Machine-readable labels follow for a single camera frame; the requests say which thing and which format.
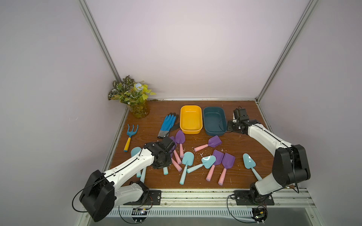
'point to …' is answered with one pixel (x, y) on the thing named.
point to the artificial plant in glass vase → (134, 93)
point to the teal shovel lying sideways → (207, 161)
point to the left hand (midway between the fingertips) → (170, 163)
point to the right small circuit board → (259, 214)
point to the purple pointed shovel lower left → (178, 168)
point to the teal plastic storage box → (214, 120)
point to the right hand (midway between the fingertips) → (232, 123)
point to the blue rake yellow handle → (130, 133)
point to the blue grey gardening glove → (170, 123)
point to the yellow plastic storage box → (191, 119)
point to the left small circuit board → (139, 215)
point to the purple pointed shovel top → (180, 138)
